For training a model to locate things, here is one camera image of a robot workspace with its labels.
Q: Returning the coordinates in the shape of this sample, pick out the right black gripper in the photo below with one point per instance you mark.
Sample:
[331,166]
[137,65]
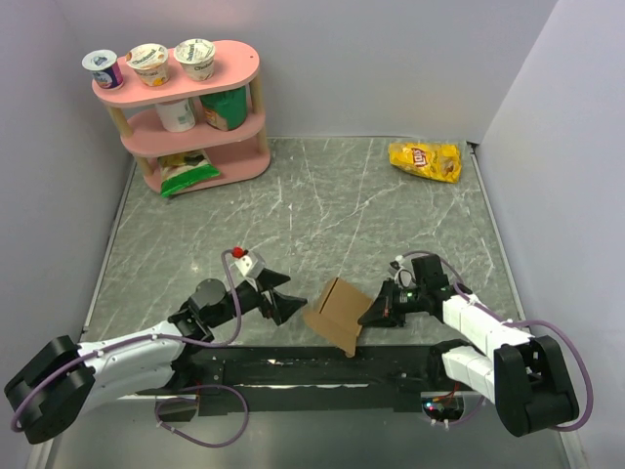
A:
[379,314]

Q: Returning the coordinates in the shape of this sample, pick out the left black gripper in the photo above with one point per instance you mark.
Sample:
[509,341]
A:
[283,306]

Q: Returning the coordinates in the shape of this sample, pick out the brown cardboard box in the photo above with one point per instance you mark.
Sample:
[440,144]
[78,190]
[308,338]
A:
[334,315]

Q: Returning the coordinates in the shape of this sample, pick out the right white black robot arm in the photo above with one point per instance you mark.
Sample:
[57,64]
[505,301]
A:
[523,375]

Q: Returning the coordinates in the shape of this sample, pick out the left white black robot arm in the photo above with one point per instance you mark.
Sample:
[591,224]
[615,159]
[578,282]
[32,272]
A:
[66,379]

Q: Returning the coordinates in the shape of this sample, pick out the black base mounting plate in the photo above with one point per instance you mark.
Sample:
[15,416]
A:
[394,377]

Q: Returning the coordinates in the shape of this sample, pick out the electronics board with LEDs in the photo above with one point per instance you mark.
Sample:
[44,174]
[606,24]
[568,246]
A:
[451,409]

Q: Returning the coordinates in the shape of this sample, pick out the green white snack bag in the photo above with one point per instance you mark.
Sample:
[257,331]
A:
[182,170]

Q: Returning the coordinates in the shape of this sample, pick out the yellow Lays chips bag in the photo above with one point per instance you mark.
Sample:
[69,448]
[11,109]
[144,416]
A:
[432,161]

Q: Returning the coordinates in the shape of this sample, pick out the pink three-tier shelf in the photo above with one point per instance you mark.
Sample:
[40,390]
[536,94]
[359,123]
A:
[240,154]

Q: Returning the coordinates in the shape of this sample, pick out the green can on middle shelf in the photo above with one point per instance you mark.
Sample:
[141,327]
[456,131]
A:
[225,110]

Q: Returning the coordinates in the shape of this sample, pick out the white cup on middle shelf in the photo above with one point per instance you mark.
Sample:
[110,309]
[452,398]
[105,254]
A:
[176,116]

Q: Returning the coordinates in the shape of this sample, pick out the white Chobani yogurt cup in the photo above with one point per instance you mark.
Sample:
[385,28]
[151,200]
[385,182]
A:
[196,57]

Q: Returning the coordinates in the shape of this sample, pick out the peach Chobani yogurt cup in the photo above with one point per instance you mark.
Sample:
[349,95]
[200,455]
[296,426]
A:
[150,62]

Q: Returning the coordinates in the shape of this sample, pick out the blue white yogurt cup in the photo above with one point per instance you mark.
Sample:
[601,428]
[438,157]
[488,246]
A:
[104,67]

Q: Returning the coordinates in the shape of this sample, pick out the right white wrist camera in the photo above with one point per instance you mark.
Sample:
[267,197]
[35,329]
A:
[401,271]

